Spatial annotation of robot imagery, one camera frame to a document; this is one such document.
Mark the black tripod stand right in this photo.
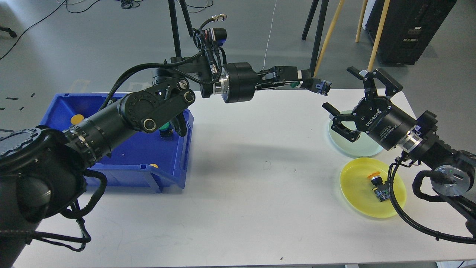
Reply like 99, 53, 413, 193
302, 0, 330, 71

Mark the yellow button at bin back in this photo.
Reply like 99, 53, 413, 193
70, 114, 84, 124

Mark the blue plastic bin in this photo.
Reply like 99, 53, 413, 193
40, 93, 194, 193

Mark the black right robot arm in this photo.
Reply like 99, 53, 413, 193
323, 66, 476, 244

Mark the black computer tower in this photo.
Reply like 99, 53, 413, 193
374, 0, 457, 66

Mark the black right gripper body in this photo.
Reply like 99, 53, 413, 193
353, 97, 419, 151

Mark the black tripod stand left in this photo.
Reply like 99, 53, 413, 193
168, 0, 194, 57

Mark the yellow wooden pole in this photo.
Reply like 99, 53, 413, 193
314, 0, 345, 77
367, 0, 390, 71

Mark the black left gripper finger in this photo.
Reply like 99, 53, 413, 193
255, 79, 320, 93
257, 66, 311, 82

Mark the black tripod stand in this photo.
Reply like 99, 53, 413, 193
302, 0, 330, 71
168, 0, 194, 57

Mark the white power cable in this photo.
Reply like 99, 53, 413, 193
263, 0, 279, 69

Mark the yellow plate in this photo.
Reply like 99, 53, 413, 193
340, 157, 397, 218

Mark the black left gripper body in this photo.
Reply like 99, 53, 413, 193
222, 62, 259, 103

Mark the light green plate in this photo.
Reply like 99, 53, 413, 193
327, 114, 383, 158

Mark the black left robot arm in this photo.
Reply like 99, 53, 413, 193
0, 14, 331, 268

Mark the black floor cable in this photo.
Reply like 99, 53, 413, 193
0, 0, 102, 61

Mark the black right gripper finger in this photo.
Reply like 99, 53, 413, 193
322, 102, 367, 143
347, 66, 403, 108

